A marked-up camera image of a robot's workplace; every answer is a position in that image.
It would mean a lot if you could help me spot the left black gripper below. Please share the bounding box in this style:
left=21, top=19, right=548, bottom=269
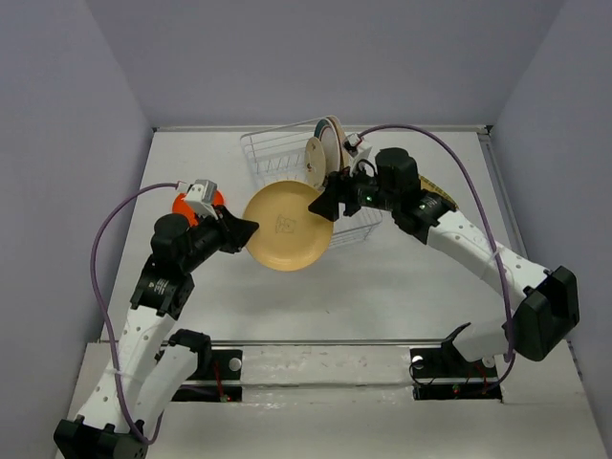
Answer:
left=181, top=203, right=259, bottom=273

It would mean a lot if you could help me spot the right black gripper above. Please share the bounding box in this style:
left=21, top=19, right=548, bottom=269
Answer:
left=307, top=159, right=399, bottom=223

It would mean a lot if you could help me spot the small cream plate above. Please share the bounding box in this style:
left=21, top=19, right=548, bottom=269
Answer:
left=304, top=137, right=326, bottom=188

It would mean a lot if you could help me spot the tan round plate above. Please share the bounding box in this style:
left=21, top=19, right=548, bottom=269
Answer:
left=243, top=181, right=334, bottom=272

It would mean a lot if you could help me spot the white plate with green rim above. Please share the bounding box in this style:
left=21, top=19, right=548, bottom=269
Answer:
left=315, top=119, right=340, bottom=173

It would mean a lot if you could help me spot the beige plate with leaf design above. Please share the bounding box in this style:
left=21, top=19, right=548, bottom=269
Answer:
left=327, top=116, right=351, bottom=169

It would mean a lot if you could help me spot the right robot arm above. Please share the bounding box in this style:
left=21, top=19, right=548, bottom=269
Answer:
left=309, top=148, right=579, bottom=375

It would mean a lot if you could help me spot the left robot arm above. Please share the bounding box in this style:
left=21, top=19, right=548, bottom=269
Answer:
left=54, top=206, right=259, bottom=458

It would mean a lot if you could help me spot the orange translucent plate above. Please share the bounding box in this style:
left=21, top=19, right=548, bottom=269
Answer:
left=171, top=191, right=225, bottom=227

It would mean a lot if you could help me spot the yellow bamboo-pattern rectangular plate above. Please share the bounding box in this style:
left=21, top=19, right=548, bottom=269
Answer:
left=419, top=175, right=458, bottom=208

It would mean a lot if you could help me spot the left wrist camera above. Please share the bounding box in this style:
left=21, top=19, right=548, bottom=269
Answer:
left=184, top=180, right=217, bottom=218

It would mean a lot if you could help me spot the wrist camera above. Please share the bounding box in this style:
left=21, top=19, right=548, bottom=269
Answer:
left=184, top=180, right=217, bottom=218
left=343, top=133, right=372, bottom=175

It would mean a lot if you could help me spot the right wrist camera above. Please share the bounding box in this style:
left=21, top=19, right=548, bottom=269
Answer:
left=343, top=133, right=372, bottom=175

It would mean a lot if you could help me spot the white wire dish rack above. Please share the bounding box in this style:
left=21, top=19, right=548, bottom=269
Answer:
left=240, top=116, right=383, bottom=250

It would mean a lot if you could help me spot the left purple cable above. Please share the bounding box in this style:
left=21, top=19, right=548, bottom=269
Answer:
left=90, top=181, right=166, bottom=446

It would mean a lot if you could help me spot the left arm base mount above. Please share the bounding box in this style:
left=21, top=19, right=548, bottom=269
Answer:
left=172, top=348, right=243, bottom=403

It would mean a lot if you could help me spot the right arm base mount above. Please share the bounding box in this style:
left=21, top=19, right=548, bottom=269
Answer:
left=408, top=323, right=502, bottom=401

